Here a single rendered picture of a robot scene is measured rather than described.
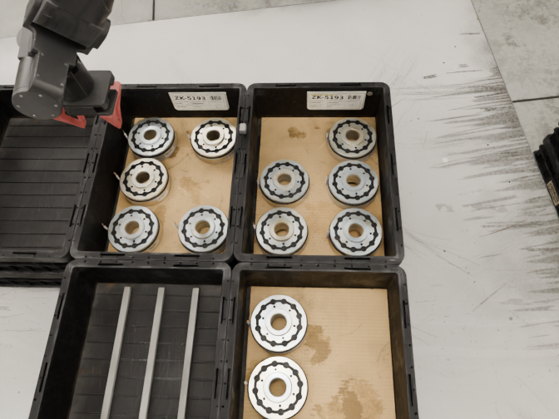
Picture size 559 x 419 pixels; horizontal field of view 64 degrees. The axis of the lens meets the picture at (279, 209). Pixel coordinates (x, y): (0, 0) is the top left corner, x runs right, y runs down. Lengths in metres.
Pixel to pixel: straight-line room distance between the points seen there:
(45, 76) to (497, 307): 0.93
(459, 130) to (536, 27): 1.50
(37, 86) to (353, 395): 0.67
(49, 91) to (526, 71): 2.16
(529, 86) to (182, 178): 1.80
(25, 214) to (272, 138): 0.56
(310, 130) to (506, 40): 1.68
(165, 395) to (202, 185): 0.42
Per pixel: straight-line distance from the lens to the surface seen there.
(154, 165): 1.00
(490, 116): 1.30
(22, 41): 0.69
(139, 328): 0.91
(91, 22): 0.62
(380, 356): 0.86
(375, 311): 0.87
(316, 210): 0.93
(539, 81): 2.45
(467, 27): 1.49
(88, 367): 0.94
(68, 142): 1.15
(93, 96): 0.74
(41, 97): 0.64
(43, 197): 1.10
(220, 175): 0.98
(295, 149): 1.00
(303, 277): 0.81
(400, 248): 0.81
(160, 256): 0.83
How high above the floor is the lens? 1.67
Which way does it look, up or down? 65 degrees down
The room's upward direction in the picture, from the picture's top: 7 degrees counter-clockwise
